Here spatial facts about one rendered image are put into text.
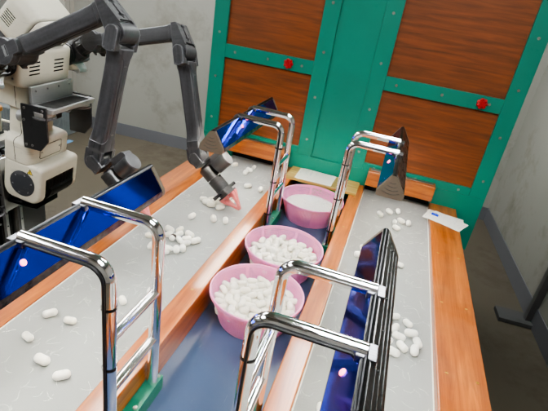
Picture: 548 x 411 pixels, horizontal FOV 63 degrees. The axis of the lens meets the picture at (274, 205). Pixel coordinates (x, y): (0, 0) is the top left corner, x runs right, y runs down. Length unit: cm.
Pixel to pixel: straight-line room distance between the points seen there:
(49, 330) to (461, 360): 100
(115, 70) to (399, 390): 111
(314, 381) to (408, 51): 140
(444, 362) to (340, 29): 138
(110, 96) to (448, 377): 116
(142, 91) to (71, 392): 371
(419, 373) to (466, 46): 131
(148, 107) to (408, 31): 302
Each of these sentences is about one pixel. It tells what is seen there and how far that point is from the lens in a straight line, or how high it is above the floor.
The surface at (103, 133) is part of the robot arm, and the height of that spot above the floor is 107.
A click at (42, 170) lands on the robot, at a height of 79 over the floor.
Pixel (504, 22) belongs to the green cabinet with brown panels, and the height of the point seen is 155.
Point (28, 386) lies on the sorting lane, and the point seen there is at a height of 74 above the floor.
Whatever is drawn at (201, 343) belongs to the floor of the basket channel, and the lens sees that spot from 123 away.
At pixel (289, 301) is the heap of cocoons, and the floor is 74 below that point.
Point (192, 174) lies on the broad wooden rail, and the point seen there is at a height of 76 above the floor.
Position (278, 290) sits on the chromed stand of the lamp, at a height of 106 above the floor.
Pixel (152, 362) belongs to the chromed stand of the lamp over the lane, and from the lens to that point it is 103.
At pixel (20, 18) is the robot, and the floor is 132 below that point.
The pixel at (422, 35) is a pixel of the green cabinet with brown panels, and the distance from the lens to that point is 203.
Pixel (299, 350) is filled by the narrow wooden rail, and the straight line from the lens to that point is 112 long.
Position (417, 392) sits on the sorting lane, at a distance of 117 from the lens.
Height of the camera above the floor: 152
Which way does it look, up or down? 26 degrees down
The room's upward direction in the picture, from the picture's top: 10 degrees clockwise
